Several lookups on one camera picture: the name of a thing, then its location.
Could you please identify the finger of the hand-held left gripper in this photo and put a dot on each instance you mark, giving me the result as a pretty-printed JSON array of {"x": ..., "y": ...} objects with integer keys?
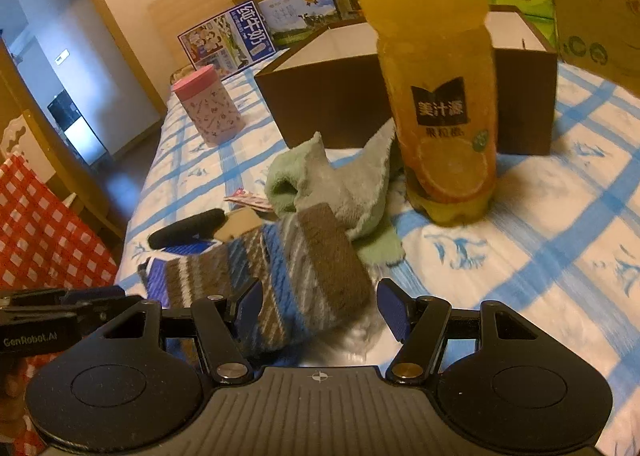
[{"x": 92, "y": 295}]

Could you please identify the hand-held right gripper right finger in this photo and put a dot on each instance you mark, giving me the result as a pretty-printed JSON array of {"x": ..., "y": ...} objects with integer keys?
[{"x": 392, "y": 308}]

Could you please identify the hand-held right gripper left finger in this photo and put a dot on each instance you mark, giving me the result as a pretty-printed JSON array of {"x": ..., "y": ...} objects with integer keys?
[{"x": 251, "y": 303}]

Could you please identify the striped knit sock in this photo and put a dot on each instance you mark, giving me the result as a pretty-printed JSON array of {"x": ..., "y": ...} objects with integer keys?
[{"x": 300, "y": 266}]

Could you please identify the grey towel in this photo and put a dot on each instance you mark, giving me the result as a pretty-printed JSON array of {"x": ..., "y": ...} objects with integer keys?
[{"x": 350, "y": 186}]

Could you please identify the green towel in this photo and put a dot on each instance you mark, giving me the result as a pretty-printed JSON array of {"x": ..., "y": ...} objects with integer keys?
[{"x": 287, "y": 176}]

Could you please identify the brown cardboard shoebox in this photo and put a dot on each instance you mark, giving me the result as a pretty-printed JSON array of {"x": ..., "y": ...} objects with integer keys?
[{"x": 330, "y": 101}]

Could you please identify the red checked cloth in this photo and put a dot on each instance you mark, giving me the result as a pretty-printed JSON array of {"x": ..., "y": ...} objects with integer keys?
[{"x": 45, "y": 241}]

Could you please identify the tan paper card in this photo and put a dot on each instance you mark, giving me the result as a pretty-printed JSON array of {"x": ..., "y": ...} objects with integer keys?
[{"x": 240, "y": 225}]

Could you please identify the pink striped packet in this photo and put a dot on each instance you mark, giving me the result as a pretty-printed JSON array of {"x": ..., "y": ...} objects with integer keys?
[{"x": 247, "y": 200}]

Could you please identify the blue checked bedsheet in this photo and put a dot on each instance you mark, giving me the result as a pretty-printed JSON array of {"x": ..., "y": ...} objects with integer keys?
[{"x": 550, "y": 246}]

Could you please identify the black and white appliance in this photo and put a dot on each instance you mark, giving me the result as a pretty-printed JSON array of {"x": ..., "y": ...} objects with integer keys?
[{"x": 75, "y": 126}]

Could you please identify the pink patterned canister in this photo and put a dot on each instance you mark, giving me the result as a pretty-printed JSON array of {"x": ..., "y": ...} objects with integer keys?
[{"x": 210, "y": 106}]

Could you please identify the blue milk carton box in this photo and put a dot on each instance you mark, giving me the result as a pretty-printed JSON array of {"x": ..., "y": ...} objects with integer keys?
[{"x": 225, "y": 41}]

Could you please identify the orange juice bottle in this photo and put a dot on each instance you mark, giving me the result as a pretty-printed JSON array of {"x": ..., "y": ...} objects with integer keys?
[{"x": 430, "y": 36}]

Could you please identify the white meadow print milk box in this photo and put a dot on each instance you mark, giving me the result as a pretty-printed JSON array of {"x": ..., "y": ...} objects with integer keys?
[{"x": 295, "y": 16}]

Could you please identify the large brown cardboard box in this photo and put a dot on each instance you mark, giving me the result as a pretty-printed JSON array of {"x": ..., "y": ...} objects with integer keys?
[{"x": 595, "y": 1}]

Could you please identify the light wooden door frame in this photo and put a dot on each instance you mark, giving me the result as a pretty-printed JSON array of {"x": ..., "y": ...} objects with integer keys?
[{"x": 117, "y": 21}]

